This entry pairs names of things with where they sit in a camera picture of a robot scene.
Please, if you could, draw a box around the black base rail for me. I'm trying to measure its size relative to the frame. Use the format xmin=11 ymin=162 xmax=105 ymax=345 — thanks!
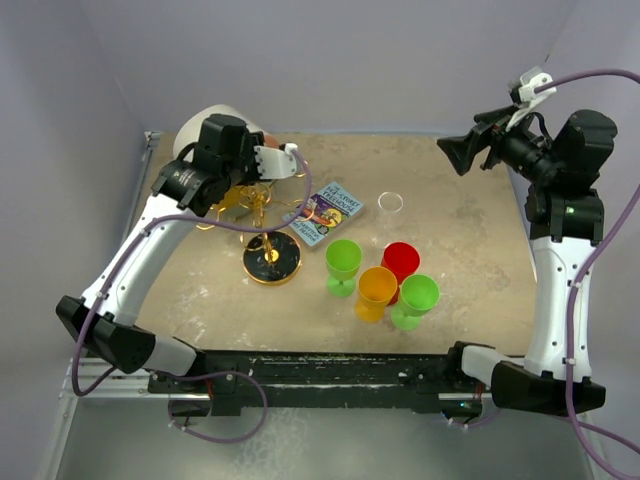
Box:
xmin=148 ymin=350 xmax=489 ymax=419

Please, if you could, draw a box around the gold wine glass rack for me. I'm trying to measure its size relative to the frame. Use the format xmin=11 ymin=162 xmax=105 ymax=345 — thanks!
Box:
xmin=206 ymin=180 xmax=301 ymax=286

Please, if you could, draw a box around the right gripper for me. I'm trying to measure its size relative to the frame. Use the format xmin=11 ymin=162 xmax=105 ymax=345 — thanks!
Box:
xmin=439 ymin=102 xmax=563 ymax=184

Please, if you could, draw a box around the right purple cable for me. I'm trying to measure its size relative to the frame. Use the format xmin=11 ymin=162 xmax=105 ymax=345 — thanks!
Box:
xmin=534 ymin=69 xmax=640 ymax=480

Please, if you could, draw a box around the green goblet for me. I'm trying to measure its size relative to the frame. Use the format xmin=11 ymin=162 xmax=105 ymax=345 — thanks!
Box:
xmin=325 ymin=239 xmax=362 ymax=298
xmin=391 ymin=274 xmax=440 ymax=331

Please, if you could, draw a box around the red plastic goblet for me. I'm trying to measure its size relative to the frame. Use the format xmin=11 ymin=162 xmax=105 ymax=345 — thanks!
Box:
xmin=381 ymin=242 xmax=421 ymax=306

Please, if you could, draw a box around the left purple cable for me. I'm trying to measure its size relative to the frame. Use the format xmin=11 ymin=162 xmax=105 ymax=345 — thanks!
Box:
xmin=72 ymin=149 xmax=315 ymax=397

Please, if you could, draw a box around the purple cable loop front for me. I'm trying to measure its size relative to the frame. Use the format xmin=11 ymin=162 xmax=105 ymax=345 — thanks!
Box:
xmin=167 ymin=368 xmax=270 ymax=443

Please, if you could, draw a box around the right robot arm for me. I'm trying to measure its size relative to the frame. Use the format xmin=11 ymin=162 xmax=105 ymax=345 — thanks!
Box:
xmin=436 ymin=107 xmax=617 ymax=416

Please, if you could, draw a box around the colourful children's book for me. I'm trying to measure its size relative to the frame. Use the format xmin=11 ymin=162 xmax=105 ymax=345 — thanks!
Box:
xmin=288 ymin=181 xmax=364 ymax=249

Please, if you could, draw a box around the clear glass on table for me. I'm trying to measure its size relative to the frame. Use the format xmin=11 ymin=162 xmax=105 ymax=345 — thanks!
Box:
xmin=370 ymin=191 xmax=404 ymax=249

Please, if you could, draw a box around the white orange cylinder appliance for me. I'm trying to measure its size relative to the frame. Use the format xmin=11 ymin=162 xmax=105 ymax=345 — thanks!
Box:
xmin=171 ymin=103 xmax=281 ymax=221

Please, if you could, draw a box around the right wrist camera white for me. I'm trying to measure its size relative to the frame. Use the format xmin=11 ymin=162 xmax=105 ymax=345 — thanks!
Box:
xmin=506 ymin=66 xmax=557 ymax=132

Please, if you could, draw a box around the orange plastic goblet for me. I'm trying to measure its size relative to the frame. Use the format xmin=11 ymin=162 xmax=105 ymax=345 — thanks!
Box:
xmin=354 ymin=266 xmax=398 ymax=323

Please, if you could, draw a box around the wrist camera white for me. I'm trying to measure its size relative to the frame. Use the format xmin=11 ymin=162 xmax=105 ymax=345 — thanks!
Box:
xmin=254 ymin=143 xmax=302 ymax=181
xmin=506 ymin=66 xmax=557 ymax=132

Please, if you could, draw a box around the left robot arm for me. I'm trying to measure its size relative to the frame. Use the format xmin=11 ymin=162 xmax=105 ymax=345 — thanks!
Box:
xmin=55 ymin=112 xmax=279 ymax=392

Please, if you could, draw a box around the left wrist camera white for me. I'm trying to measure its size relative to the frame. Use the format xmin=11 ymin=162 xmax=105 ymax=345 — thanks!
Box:
xmin=254 ymin=143 xmax=302 ymax=181

